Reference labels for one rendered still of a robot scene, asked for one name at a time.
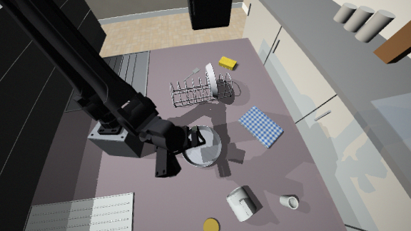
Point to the blue checkered towel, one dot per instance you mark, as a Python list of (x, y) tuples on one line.
[(260, 126)]

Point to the flat round gold disc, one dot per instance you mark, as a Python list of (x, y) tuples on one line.
[(210, 225)]

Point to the yellow sponge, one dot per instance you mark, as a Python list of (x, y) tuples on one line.
[(227, 63)]

